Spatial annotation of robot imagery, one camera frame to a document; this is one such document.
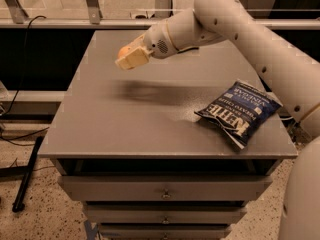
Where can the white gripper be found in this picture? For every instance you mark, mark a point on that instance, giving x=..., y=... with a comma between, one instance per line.
x=156, y=41

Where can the orange fruit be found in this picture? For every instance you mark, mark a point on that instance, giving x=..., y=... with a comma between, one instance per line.
x=124, y=51

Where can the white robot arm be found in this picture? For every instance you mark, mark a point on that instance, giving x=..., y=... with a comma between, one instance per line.
x=292, y=75

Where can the grey drawer cabinet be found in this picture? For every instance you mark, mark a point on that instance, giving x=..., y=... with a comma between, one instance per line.
x=142, y=122

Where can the blue Kettle chips bag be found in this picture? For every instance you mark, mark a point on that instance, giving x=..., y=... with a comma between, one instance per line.
x=240, y=111

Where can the top grey drawer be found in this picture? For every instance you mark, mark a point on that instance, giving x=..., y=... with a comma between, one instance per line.
x=164, y=188

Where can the grey drawer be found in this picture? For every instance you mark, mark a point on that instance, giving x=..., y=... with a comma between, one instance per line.
x=164, y=188
x=164, y=232
x=164, y=213

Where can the middle grey drawer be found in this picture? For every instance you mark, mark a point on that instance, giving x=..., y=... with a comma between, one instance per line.
x=164, y=213

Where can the bottom grey drawer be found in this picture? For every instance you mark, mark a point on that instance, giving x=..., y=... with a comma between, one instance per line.
x=164, y=232

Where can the black floor bar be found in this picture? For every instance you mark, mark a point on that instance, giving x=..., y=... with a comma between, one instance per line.
x=18, y=204

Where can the metal railing frame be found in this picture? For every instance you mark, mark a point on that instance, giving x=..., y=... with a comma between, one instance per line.
x=105, y=14

